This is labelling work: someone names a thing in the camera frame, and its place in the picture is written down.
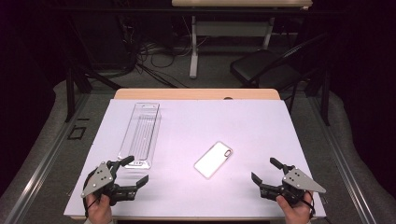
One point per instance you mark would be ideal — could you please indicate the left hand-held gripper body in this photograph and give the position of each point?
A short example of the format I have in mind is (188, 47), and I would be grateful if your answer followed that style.
(99, 179)

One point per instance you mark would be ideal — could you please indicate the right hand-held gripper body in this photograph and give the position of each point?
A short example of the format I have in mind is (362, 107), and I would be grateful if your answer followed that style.
(300, 182)

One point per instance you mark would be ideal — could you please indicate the clear plastic tray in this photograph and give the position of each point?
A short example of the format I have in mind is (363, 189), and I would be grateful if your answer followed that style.
(140, 137)

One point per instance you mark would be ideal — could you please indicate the translucent phone case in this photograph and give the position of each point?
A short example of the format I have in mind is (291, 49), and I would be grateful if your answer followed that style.
(211, 160)

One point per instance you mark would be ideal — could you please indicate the person's left hand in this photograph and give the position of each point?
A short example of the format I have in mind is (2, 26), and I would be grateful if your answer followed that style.
(99, 211)

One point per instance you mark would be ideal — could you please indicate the person's right hand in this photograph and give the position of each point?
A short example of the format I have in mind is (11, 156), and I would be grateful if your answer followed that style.
(295, 214)

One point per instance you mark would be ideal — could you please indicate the white board sheet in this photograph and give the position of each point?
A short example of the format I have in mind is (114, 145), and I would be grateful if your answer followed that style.
(218, 124)

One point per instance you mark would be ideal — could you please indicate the light wooden table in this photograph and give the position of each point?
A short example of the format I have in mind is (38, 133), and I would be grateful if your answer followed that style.
(186, 94)

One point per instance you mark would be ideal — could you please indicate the black folding chair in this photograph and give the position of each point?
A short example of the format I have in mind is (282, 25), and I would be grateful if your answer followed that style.
(261, 67)

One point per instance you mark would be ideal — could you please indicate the white desk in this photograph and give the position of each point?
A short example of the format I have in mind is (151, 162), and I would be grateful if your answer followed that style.
(193, 46)

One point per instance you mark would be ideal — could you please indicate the aluminium floor rail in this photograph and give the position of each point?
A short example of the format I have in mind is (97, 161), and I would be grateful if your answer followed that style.
(40, 168)
(345, 168)

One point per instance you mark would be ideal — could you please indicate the black metal frame post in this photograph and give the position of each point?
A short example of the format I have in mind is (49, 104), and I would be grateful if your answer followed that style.
(70, 93)
(325, 93)

